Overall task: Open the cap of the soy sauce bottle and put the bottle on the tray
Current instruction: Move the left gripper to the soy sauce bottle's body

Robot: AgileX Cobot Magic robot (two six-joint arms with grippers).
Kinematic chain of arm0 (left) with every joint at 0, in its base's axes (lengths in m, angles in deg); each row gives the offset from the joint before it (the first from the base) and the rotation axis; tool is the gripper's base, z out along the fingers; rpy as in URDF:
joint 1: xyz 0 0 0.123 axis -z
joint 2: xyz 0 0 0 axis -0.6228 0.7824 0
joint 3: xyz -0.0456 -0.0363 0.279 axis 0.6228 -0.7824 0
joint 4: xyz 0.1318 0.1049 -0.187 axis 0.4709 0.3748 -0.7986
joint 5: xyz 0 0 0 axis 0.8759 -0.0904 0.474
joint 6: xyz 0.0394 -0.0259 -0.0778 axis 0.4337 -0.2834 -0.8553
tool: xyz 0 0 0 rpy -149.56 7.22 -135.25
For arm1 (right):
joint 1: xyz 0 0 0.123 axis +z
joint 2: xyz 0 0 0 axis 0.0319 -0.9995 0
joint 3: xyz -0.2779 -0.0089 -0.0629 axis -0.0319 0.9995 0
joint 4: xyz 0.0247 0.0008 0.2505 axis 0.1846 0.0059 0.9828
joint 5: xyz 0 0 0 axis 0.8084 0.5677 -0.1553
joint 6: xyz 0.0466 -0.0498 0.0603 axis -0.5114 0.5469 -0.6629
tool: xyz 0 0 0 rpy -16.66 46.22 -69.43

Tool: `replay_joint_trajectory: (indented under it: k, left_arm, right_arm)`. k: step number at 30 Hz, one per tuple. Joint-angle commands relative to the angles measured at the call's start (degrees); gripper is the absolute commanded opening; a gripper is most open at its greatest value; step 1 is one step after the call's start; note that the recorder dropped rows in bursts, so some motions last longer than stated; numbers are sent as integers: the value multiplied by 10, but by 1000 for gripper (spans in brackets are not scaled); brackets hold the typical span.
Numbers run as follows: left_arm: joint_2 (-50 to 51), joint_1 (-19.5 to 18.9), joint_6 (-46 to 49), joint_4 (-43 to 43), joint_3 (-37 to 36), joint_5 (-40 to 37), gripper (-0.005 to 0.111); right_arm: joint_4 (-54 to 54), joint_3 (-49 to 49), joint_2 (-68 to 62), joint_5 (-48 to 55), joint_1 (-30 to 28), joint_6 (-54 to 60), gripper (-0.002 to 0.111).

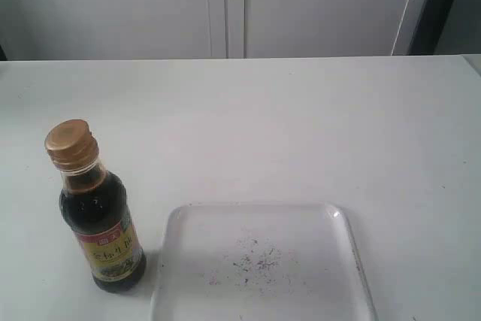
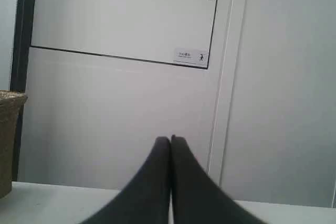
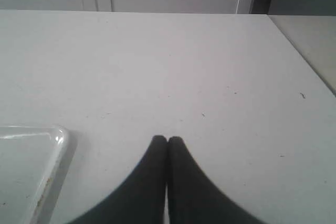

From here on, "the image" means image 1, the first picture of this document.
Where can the dark soy sauce bottle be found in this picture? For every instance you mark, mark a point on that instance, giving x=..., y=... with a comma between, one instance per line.
x=93, y=202

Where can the white square plastic tray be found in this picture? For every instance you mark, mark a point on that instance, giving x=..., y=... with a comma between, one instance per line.
x=256, y=261

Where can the white cabinet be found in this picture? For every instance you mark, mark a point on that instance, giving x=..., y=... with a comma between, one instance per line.
x=200, y=29

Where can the black vertical post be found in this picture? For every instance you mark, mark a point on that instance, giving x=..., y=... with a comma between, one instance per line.
x=429, y=27

